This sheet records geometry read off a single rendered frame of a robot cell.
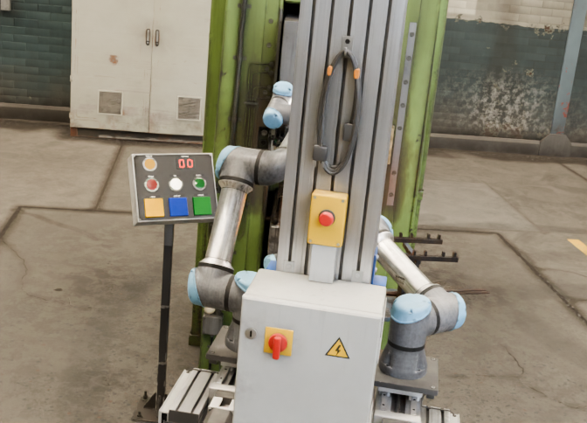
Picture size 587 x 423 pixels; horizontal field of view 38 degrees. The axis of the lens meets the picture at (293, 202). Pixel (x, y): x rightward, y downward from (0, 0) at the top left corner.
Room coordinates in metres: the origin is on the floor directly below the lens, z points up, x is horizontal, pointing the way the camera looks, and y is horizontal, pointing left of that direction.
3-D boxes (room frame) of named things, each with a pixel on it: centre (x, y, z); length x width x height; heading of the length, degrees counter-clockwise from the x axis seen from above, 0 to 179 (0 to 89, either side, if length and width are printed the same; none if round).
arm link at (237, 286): (2.47, 0.11, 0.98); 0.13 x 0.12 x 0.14; 77
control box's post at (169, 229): (3.37, 0.51, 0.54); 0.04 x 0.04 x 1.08; 1
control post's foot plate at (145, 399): (3.37, 0.52, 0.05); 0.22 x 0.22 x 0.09; 1
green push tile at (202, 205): (3.29, 0.37, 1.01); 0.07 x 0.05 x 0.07; 116
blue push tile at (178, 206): (3.25, 0.46, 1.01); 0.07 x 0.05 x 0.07; 116
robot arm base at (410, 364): (2.40, -0.39, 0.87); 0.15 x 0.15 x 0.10
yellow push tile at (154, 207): (3.20, 0.55, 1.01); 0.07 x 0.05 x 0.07; 116
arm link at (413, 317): (2.40, -0.40, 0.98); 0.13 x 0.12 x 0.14; 126
